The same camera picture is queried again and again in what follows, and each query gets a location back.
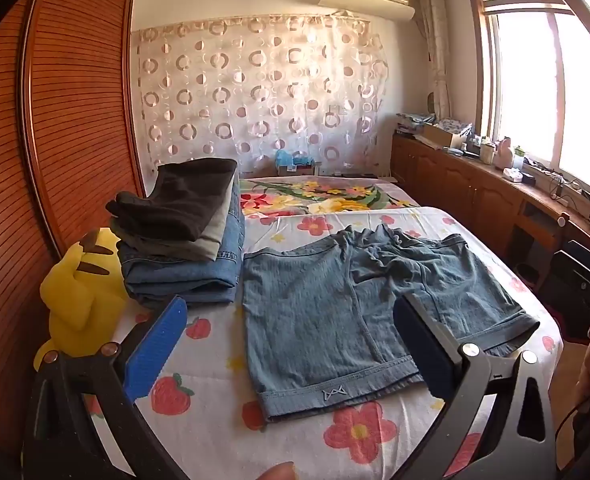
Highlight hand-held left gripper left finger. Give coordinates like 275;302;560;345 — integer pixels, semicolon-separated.
22;295;188;480

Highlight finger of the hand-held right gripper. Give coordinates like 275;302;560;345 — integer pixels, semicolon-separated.
555;239;590;286

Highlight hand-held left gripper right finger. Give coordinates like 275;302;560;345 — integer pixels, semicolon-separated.
390;292;558;480

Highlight blue-grey denim shorts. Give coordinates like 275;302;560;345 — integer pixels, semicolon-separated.
241;224;540;423

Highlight person's left hand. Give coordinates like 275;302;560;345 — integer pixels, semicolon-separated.
264;461;296;480

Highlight folded blue jeans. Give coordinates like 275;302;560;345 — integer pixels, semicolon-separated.
118;177;246;311

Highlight yellow plush toy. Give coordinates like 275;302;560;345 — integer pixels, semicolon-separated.
34;227;129;372

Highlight white power strip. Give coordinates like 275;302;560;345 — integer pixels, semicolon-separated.
524;160;590;202

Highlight white plastic jug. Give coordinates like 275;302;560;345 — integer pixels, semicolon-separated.
492;137;514;170

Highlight long wooden cabinet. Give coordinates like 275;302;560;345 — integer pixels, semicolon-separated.
391;132;590;288

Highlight wooden-framed window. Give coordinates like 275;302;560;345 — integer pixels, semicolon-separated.
467;0;590;211

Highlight floral quilt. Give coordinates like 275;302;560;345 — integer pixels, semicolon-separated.
239;176;421;217

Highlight open cardboard box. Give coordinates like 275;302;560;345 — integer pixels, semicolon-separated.
421;121;474;149

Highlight stack of magazines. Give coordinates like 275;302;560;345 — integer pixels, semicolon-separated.
395;111;437;134

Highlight blue item on box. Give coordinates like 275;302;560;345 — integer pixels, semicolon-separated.
275;150;317;176

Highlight patterned window curtain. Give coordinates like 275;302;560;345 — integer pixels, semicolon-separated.
417;0;452;122

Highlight circle-print sheer curtain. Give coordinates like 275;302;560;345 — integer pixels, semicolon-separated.
131;14;392;182

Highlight white air deflector panel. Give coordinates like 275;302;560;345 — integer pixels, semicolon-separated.
321;0;416;21

